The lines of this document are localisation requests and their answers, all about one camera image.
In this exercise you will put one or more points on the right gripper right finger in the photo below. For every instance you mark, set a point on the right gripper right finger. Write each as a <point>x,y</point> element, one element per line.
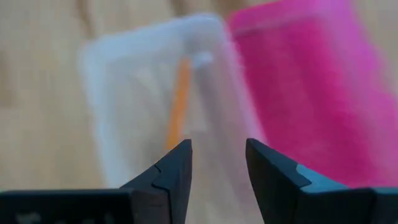
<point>273,193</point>

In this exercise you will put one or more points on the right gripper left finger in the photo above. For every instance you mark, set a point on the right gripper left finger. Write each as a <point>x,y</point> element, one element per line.
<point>174,186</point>

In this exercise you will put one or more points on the orange pencil with pink eraser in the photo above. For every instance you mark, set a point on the orange pencil with pink eraser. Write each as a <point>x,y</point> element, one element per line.
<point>178,105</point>

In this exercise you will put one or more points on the translucent plastic pencil box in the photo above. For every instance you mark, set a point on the translucent plastic pencil box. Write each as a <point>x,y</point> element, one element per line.
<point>130,93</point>

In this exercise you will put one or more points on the pink plastic basket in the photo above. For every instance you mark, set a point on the pink plastic basket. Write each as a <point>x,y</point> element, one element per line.
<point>311,93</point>

